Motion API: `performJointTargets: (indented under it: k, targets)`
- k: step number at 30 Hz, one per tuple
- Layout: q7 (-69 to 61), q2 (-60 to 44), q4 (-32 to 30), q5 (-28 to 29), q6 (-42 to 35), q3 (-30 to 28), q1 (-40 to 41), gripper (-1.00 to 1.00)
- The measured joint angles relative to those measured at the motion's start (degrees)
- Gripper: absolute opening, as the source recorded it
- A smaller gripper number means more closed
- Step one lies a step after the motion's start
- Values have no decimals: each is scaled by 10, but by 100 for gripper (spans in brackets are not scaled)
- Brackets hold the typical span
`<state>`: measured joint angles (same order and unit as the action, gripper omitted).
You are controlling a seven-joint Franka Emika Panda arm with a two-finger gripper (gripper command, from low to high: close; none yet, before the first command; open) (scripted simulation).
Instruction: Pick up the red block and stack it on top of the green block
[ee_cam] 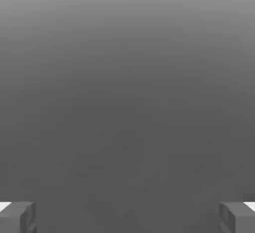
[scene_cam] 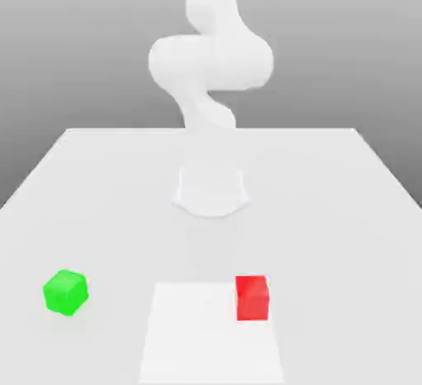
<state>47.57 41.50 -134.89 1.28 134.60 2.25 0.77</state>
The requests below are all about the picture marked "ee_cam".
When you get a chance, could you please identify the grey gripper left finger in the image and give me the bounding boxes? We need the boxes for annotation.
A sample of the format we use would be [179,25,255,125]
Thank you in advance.
[0,201,38,233]

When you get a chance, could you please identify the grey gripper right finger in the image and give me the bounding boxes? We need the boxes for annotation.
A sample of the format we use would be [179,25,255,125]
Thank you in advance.
[218,201,255,233]

